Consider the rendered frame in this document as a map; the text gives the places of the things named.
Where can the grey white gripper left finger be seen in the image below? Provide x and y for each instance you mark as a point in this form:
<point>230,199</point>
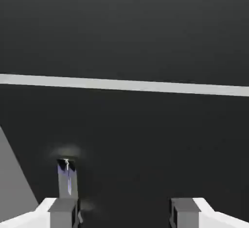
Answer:
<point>60,214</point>

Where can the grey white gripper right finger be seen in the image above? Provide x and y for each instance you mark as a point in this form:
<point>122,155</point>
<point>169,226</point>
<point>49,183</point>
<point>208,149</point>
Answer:
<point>184,214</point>

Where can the dark grey cabinet door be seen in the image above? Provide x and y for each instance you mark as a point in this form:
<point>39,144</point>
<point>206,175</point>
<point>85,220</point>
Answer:
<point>145,144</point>
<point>124,27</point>

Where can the cabinet with pale grey frame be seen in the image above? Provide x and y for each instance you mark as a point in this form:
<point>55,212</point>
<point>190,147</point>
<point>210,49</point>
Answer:
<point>124,85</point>

